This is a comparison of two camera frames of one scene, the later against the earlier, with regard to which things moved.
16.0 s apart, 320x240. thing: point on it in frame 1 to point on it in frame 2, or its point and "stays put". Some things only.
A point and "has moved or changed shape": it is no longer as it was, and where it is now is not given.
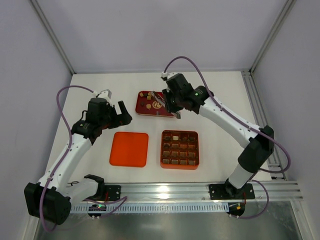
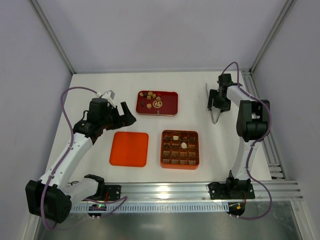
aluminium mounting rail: (199, 191) stays put
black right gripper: (169, 101) to (217, 102)
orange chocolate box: (180, 149) stays put
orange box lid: (129, 149) stays put
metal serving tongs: (162, 100) has moved or changed shape
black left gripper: (118, 119) stays put
